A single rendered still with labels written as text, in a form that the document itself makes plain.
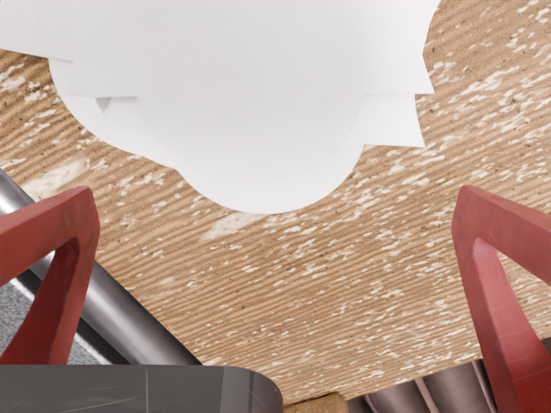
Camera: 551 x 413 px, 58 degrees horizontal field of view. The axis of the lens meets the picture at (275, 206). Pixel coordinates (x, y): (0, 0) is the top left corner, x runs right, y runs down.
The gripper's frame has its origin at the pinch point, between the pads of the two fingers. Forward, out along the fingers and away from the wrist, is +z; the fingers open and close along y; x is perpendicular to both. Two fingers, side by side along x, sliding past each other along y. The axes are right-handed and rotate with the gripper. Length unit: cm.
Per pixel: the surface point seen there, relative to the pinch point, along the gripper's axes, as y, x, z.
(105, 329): 11.8, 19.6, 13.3
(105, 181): 8.7, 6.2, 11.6
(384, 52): -3.5, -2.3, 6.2
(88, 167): 9.4, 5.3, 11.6
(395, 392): -9.7, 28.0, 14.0
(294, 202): -0.8, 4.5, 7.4
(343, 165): -2.7, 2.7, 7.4
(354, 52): -2.6, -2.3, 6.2
